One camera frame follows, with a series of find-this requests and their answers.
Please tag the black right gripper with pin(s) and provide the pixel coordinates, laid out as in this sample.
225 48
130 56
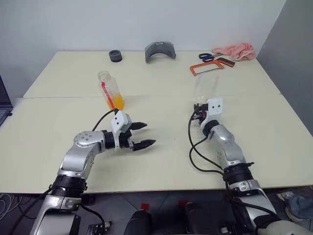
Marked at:
201 115

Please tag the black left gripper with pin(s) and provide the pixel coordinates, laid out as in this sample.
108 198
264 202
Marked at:
126 142

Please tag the plastic bottle with orange liquid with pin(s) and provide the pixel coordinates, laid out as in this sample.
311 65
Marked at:
117 100

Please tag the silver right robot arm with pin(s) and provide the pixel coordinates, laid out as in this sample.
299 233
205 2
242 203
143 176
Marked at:
227 144

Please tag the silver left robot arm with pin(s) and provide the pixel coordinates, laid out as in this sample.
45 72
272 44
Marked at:
80 156

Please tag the orange hacksaw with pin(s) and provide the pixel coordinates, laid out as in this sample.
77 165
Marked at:
228 62

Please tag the pink cloth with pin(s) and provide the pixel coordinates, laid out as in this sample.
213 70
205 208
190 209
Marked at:
239 50

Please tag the gray curved plastic shell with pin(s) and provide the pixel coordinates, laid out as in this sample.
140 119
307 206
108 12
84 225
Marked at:
159 47

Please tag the dark rounded shape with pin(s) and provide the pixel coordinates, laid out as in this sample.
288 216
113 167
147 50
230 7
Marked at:
138 222

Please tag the gray sneaker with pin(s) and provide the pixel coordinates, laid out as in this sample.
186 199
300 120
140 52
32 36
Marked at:
292 211

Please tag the dark laptop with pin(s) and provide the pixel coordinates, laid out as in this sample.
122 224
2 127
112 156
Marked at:
3 98

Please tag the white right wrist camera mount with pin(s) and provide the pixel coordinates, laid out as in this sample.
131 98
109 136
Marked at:
215 107

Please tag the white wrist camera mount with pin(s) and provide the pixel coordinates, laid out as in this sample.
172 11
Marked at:
119 122
215 107

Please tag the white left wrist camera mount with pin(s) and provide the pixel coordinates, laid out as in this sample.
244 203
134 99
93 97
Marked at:
119 122

